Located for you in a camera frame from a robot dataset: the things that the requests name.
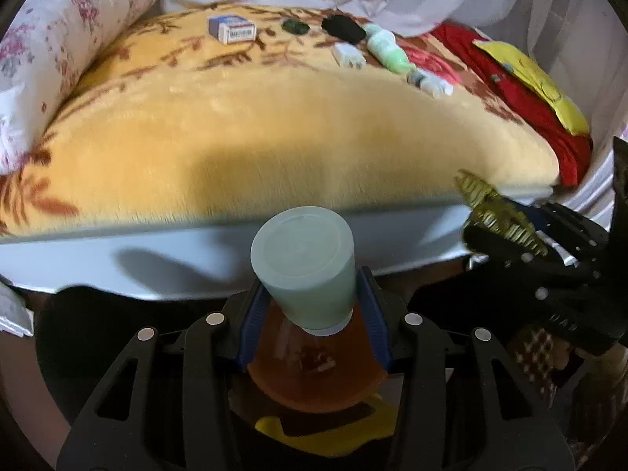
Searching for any white bed frame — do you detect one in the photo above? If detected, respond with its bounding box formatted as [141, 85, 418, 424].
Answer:
[0, 184, 556, 303]

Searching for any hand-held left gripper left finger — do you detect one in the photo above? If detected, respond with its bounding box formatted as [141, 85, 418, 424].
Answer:
[56, 282, 270, 471]

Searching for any yellow leaf-print blanket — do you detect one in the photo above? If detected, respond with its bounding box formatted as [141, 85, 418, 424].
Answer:
[0, 5, 561, 242]

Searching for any red cloth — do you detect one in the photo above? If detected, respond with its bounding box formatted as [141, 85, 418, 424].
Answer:
[431, 22, 593, 187]

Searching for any brown checkered cloth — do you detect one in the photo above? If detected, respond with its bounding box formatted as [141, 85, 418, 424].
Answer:
[509, 328, 571, 386]

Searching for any orange bottle with pale cap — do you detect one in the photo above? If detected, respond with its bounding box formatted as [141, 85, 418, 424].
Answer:
[245, 206, 391, 414]

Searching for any pale green plastic bottle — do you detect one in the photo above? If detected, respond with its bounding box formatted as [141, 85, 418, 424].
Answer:
[363, 23, 412, 72]

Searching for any white paper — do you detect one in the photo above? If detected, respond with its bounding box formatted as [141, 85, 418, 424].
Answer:
[0, 282, 35, 338]

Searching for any small white tube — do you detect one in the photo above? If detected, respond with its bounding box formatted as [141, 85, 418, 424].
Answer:
[406, 69, 455, 98]

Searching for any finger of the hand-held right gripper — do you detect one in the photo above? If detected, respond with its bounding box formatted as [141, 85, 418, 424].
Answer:
[521, 201, 612, 267]
[464, 225, 605, 306]

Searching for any olive foil wrapper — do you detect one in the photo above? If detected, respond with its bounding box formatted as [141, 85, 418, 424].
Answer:
[455, 169, 549, 257]

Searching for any white and blue carton box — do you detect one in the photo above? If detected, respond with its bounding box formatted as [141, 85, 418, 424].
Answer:
[207, 15, 257, 45]

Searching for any yellow plastic object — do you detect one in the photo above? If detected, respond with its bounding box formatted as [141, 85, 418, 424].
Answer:
[255, 395, 398, 457]

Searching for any white charger plug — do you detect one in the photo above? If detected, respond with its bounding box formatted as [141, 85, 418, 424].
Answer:
[332, 42, 367, 69]

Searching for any crumpled black item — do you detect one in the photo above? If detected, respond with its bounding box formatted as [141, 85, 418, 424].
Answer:
[321, 16, 368, 44]

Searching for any floral white pillow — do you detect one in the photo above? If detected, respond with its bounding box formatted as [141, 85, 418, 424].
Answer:
[0, 0, 169, 175]

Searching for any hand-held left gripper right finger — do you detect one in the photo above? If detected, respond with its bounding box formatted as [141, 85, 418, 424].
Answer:
[356, 266, 575, 471]

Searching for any yellow cloth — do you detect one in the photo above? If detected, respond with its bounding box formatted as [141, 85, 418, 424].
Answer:
[472, 39, 591, 136]

